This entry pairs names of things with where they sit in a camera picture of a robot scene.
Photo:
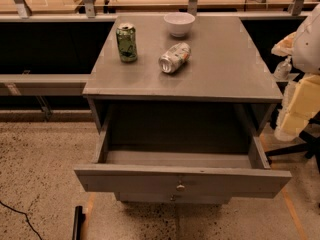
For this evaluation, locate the black office chair base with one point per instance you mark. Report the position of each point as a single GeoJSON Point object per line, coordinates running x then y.
{"type": "Point", "coordinates": [310, 146]}

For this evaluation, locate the silver 7up can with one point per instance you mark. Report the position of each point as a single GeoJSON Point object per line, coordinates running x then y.
{"type": "Point", "coordinates": [174, 57]}

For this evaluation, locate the black bar on floor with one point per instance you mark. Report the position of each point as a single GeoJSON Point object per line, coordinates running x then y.
{"type": "Point", "coordinates": [79, 218]}

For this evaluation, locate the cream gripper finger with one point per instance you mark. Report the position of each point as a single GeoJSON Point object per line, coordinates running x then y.
{"type": "Point", "coordinates": [285, 46]}
{"type": "Point", "coordinates": [301, 102]}

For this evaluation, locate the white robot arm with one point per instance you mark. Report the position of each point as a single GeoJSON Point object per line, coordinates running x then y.
{"type": "Point", "coordinates": [306, 44]}

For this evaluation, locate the open grey top drawer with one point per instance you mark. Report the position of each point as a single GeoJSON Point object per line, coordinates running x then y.
{"type": "Point", "coordinates": [145, 150]}

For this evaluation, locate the white ceramic bowl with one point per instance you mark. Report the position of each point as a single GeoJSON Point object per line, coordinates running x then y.
{"type": "Point", "coordinates": [179, 23]}

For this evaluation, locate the green standing soda can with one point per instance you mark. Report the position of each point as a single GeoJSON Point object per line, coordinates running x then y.
{"type": "Point", "coordinates": [126, 42]}

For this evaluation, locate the grey wooden drawer cabinet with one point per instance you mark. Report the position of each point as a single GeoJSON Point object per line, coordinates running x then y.
{"type": "Point", "coordinates": [224, 67]}

